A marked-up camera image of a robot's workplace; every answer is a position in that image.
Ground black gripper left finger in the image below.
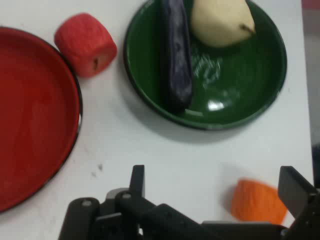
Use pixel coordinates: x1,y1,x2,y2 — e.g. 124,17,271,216
58,164,203,240

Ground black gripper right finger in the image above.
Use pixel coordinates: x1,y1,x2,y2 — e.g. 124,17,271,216
277,165,320,240

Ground purple toy eggplant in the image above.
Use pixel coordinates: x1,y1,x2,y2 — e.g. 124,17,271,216
159,0,194,114

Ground orange carrot piece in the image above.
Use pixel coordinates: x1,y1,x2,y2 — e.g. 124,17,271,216
230,177,289,226

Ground dark green round plate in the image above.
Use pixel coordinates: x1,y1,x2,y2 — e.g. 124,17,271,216
123,0,288,131

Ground red round plate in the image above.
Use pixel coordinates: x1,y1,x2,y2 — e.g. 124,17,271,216
0,26,83,213

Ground red toy apple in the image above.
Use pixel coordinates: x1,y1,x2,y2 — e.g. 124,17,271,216
54,12,118,79

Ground cream toy pear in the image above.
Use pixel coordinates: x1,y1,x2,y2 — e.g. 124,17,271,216
191,0,257,48

